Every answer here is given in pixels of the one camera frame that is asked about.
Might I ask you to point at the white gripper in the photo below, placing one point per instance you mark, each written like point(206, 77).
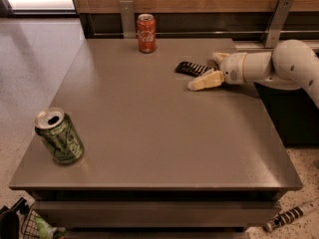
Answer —
point(232, 68)

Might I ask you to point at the black rxbar chocolate bar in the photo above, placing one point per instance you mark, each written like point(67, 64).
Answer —
point(191, 69)

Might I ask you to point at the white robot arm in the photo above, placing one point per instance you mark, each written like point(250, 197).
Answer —
point(292, 65)

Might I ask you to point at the orange soda can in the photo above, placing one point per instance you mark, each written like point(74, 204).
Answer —
point(146, 25)

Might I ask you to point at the green soda can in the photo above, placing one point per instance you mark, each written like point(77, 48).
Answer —
point(59, 135)

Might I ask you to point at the grey table drawer front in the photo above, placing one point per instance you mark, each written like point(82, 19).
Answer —
point(156, 214)

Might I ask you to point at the black white tube on floor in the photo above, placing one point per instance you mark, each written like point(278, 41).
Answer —
point(288, 217)

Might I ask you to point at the green bag in basket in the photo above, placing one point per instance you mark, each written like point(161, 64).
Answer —
point(46, 231)

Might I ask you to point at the right metal bracket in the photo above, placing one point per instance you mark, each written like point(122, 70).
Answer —
point(277, 21)

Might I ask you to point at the metal bracket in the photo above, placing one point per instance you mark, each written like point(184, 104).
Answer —
point(128, 19)
point(277, 21)

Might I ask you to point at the left metal bracket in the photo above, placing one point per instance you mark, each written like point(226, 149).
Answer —
point(128, 19)

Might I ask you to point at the horizontal metal rail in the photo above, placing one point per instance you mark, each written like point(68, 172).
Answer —
point(309, 34)

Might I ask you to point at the black wire basket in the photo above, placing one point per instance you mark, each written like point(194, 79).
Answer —
point(18, 221)

